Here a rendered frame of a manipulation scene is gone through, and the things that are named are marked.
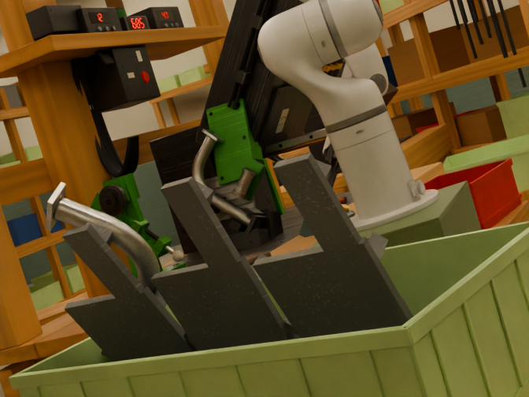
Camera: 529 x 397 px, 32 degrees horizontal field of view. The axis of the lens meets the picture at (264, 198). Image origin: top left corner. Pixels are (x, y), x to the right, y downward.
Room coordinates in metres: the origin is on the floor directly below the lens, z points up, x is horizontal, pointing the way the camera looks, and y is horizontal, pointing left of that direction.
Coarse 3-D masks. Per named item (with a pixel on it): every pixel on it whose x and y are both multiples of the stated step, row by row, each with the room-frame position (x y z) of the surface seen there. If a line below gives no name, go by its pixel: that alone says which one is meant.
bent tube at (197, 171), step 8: (208, 136) 2.40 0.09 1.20; (216, 136) 2.40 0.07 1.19; (208, 144) 2.40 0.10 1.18; (200, 152) 2.41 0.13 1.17; (208, 152) 2.40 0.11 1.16; (200, 160) 2.41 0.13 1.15; (200, 168) 2.41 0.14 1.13; (200, 176) 2.41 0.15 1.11; (216, 200) 2.36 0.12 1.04; (224, 200) 2.36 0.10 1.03; (224, 208) 2.35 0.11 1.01; (232, 208) 2.34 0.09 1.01; (232, 216) 2.34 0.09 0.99; (240, 216) 2.32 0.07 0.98; (248, 216) 2.32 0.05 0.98; (248, 224) 2.31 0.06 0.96
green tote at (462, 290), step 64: (384, 256) 1.30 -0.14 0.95; (448, 256) 1.24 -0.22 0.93; (512, 256) 1.06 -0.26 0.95; (448, 320) 0.91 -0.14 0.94; (512, 320) 1.03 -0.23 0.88; (64, 384) 1.15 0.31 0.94; (128, 384) 1.07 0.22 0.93; (192, 384) 1.02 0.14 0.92; (256, 384) 0.96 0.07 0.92; (320, 384) 0.91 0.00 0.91; (384, 384) 0.87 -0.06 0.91; (448, 384) 0.87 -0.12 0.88; (512, 384) 0.99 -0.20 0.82
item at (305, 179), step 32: (288, 160) 0.95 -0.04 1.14; (288, 192) 0.97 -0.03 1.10; (320, 192) 0.95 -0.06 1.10; (320, 224) 0.97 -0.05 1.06; (352, 224) 0.97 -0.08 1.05; (288, 256) 1.03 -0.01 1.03; (320, 256) 1.00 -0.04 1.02; (352, 256) 0.98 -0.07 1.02; (288, 288) 1.05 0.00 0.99; (320, 288) 1.03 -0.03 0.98; (352, 288) 1.01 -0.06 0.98; (384, 288) 0.99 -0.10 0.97; (288, 320) 1.08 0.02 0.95; (320, 320) 1.06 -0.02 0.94; (352, 320) 1.04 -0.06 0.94; (384, 320) 1.02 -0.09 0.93
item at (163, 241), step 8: (96, 200) 2.25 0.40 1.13; (96, 208) 2.26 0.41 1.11; (112, 216) 2.26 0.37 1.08; (136, 224) 2.22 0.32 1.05; (144, 224) 2.23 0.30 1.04; (152, 232) 2.23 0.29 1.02; (152, 240) 2.24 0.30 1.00; (160, 240) 2.20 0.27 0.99; (168, 240) 2.22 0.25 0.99; (152, 248) 2.21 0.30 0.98; (160, 248) 2.20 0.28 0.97; (160, 256) 2.21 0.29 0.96
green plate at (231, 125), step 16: (208, 112) 2.45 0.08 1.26; (224, 112) 2.42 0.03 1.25; (240, 112) 2.40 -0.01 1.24; (224, 128) 2.42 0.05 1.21; (240, 128) 2.39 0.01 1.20; (224, 144) 2.41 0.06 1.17; (240, 144) 2.39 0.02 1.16; (256, 144) 2.43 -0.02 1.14; (224, 160) 2.41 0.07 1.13; (240, 160) 2.38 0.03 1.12; (256, 160) 2.42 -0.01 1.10; (224, 176) 2.40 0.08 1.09
